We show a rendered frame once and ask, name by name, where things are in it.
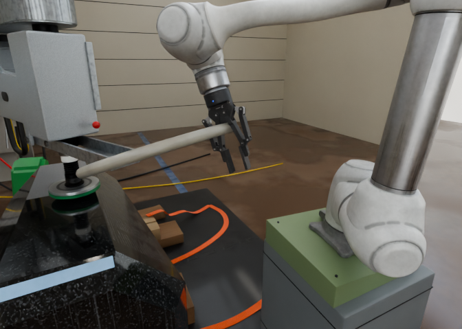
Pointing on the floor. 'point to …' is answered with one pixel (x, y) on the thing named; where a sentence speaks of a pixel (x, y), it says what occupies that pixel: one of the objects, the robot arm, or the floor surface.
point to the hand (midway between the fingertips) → (236, 159)
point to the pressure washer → (25, 167)
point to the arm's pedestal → (278, 281)
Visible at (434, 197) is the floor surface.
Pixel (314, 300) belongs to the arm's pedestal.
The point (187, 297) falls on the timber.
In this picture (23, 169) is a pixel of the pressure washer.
